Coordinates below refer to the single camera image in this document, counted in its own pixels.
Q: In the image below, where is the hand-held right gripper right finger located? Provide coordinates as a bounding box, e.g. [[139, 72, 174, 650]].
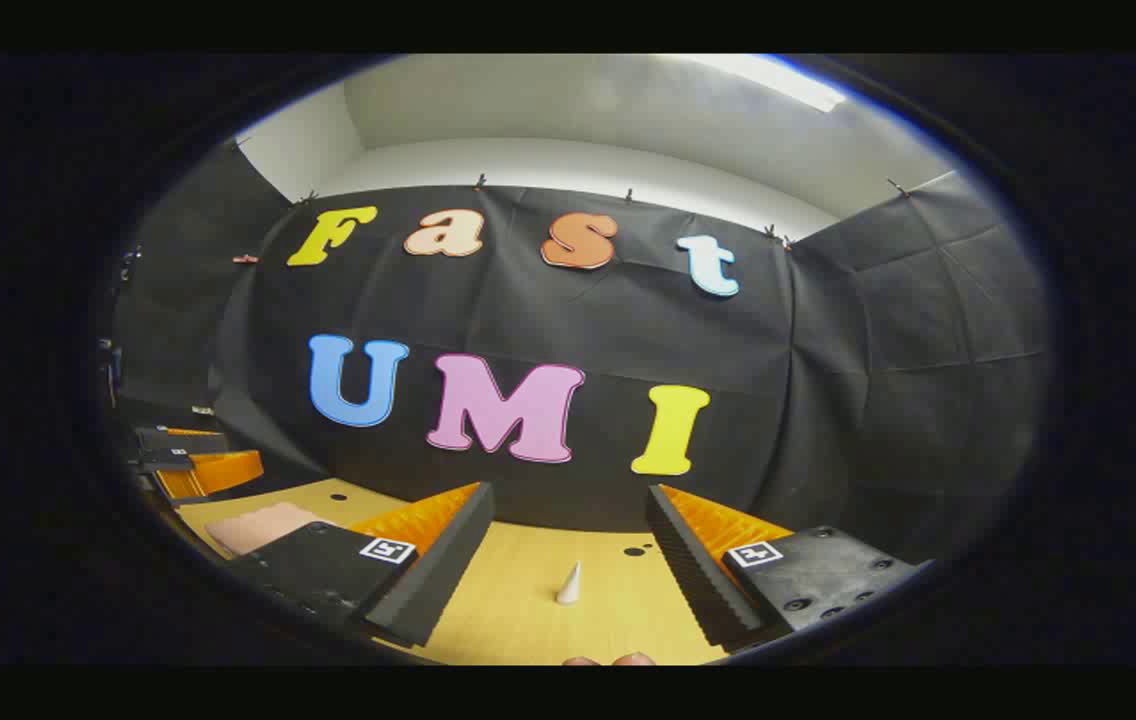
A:
[[645, 484, 934, 649]]

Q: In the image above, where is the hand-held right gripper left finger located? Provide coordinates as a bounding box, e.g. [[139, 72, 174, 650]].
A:
[[226, 482, 496, 649]]

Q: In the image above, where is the pink suitcase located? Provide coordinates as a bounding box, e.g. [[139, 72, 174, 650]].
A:
[[204, 501, 331, 558]]

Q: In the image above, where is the black backdrop cloth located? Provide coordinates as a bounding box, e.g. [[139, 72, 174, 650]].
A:
[[108, 140, 1054, 571]]

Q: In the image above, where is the ceiling light panel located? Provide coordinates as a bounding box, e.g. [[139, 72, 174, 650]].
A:
[[698, 55, 847, 113]]

